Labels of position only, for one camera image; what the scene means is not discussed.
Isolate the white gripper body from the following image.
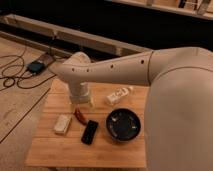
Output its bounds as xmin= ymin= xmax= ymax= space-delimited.
xmin=68 ymin=82 xmax=93 ymax=110

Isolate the red pepper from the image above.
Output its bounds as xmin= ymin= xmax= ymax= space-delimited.
xmin=74 ymin=108 xmax=87 ymax=125

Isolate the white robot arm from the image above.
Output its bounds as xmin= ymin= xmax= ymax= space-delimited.
xmin=56 ymin=47 xmax=213 ymax=171

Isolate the dark ceramic bowl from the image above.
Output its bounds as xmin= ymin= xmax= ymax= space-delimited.
xmin=105 ymin=108 xmax=141 ymax=142

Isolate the white plastic bottle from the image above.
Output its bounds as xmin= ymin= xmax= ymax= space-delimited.
xmin=106 ymin=86 xmax=133 ymax=105

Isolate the white rectangular box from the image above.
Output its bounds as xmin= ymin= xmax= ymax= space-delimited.
xmin=54 ymin=114 xmax=72 ymax=134

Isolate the black remote control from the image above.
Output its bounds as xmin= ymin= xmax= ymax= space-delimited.
xmin=81 ymin=120 xmax=98 ymax=145

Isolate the wooden cutting board table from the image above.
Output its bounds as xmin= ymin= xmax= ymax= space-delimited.
xmin=25 ymin=79 xmax=146 ymax=168

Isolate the blue power adapter box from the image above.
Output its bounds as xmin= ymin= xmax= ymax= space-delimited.
xmin=27 ymin=61 xmax=45 ymax=74

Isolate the black floor cable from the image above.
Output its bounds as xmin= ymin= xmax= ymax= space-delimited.
xmin=0 ymin=43 xmax=58 ymax=90

